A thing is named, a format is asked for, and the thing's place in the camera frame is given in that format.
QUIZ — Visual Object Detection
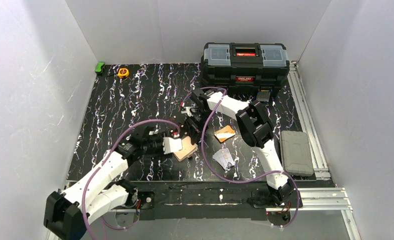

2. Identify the aluminium frame rail front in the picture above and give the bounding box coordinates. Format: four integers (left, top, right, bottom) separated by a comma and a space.
48, 187, 352, 240

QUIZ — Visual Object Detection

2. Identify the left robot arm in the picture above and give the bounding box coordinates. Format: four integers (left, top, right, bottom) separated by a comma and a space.
43, 119, 182, 240

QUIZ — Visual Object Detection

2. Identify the green plastic object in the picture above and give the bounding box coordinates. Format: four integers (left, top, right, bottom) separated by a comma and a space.
94, 62, 105, 75

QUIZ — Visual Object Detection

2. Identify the aluminium frame rail right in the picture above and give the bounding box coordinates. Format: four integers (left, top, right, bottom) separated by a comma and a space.
288, 60, 331, 181

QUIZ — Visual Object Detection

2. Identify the silver toolbox latch right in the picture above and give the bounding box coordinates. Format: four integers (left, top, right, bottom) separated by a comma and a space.
256, 90, 272, 103

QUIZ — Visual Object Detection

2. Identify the white card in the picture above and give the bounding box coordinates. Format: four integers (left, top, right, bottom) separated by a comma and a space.
213, 148, 235, 170

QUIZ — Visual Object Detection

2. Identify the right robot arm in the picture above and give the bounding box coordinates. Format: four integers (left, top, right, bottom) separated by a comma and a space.
181, 87, 298, 206

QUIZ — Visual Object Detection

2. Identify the beige card holder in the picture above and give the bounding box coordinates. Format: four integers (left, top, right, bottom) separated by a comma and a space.
173, 136, 197, 162

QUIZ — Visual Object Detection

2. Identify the aluminium frame rail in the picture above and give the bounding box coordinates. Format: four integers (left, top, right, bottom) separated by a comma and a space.
48, 187, 352, 240
288, 60, 331, 181

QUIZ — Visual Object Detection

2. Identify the orange card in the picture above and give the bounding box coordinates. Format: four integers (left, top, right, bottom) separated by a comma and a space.
214, 125, 236, 143

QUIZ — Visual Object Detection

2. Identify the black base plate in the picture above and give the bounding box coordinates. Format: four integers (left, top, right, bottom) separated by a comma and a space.
105, 180, 337, 221

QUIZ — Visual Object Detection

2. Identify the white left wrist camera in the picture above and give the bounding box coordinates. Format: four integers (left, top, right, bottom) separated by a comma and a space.
162, 137, 183, 155

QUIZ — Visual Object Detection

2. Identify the yellow tape measure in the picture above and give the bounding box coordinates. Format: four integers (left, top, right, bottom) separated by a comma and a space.
117, 67, 129, 79

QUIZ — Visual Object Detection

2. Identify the grey pad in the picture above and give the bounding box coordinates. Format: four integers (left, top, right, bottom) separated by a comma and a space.
280, 130, 314, 177

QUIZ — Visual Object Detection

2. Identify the black plastic toolbox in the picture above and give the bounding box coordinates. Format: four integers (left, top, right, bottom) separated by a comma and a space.
200, 42, 290, 100

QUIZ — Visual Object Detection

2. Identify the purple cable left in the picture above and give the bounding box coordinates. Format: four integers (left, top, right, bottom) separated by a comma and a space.
81, 119, 181, 240

